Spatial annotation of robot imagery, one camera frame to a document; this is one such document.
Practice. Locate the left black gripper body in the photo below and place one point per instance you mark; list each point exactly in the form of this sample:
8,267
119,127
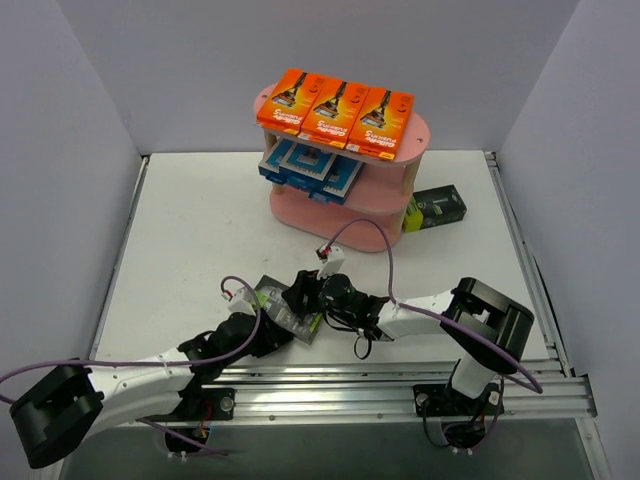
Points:
267,330

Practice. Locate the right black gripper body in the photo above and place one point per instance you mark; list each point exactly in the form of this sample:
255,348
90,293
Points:
307,293

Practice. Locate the black green razor box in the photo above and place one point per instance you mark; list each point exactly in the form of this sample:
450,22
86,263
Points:
432,208
270,295

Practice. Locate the blue razor box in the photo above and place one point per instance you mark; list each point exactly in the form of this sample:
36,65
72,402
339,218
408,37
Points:
269,166
306,167
338,185

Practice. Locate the small orange razor box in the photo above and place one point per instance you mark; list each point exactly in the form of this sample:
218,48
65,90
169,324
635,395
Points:
380,124

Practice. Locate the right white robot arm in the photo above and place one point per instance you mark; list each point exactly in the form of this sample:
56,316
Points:
490,327

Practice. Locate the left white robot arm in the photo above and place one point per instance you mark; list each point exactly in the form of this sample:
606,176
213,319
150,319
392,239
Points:
73,401

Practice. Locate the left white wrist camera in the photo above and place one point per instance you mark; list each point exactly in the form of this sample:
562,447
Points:
244,301

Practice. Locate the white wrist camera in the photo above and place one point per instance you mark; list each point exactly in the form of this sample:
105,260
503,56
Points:
244,301
332,258

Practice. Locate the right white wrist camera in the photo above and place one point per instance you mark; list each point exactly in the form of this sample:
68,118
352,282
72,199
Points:
332,258

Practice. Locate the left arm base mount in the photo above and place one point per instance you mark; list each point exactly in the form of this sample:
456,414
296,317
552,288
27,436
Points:
188,428

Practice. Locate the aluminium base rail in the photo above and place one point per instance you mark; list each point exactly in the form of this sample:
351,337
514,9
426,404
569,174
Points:
382,393

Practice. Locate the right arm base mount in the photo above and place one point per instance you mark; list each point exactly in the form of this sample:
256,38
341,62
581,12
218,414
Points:
451,420

